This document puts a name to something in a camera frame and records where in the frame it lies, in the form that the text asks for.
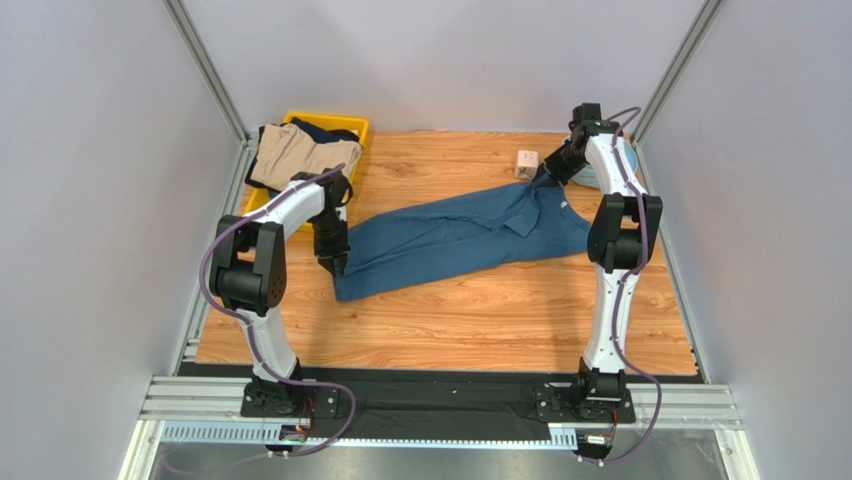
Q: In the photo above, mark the aluminium right corner post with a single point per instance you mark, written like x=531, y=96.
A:
x=686, y=50

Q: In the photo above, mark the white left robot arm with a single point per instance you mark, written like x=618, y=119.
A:
x=245, y=276

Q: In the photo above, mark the aluminium left corner post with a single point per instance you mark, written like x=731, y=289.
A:
x=193, y=41

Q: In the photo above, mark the black folded t-shirt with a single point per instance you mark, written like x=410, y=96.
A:
x=333, y=136

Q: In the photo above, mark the pink power adapter cube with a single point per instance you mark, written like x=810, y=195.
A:
x=526, y=164

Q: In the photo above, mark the aluminium front frame rail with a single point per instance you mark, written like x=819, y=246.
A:
x=203, y=409

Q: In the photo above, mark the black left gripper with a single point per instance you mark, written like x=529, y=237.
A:
x=337, y=250

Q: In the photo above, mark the aluminium corner post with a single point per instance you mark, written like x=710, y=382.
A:
x=193, y=41
x=686, y=50

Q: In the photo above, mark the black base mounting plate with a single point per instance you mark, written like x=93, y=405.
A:
x=399, y=404

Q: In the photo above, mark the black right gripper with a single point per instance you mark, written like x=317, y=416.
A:
x=551, y=173

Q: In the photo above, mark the light blue headphones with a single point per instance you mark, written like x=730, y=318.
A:
x=587, y=176

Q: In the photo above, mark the blue t-shirt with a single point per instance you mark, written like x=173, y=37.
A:
x=522, y=221

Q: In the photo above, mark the yellow plastic bin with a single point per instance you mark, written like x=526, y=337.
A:
x=303, y=142

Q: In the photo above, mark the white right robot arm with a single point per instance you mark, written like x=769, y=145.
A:
x=620, y=244

